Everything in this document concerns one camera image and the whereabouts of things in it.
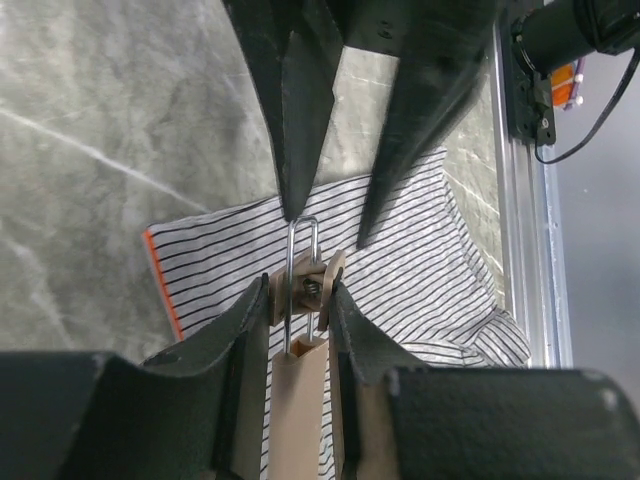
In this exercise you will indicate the beige clip hanger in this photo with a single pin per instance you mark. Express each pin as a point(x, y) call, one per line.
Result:
point(298, 444)

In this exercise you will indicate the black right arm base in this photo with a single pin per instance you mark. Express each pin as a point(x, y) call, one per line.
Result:
point(538, 39)

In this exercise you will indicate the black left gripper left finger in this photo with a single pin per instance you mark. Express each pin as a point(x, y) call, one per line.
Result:
point(193, 411)

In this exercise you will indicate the grey striped boxer underwear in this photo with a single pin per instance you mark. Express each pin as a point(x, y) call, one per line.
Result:
point(421, 280)

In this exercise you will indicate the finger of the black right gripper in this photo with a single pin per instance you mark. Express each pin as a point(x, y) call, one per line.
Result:
point(441, 48)
point(292, 50)

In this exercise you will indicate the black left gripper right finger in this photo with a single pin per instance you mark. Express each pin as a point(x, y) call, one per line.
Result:
point(394, 417)

